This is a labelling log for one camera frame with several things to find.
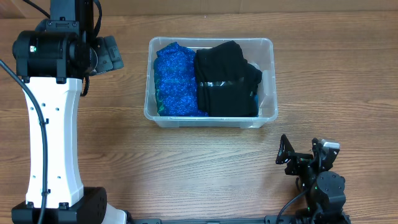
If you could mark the blue denim jeans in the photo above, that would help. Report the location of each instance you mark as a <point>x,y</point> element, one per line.
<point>255,106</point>

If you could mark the blue sequin garment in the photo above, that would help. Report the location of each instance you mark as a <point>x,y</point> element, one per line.
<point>175,82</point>

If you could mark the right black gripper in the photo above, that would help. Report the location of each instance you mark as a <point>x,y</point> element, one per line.
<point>297,159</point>

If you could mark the clear plastic storage bin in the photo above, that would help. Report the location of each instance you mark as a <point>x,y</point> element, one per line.
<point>259,52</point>

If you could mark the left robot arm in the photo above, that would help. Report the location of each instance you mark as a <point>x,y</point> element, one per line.
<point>54,63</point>

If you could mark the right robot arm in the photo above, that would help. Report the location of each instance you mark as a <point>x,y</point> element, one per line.
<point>322,189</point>

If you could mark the large black garment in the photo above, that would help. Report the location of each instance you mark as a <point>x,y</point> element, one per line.
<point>226,82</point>

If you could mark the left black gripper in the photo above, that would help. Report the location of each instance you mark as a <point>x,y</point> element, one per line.
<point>107,53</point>

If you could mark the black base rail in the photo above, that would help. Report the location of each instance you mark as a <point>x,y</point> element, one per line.
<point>211,221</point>

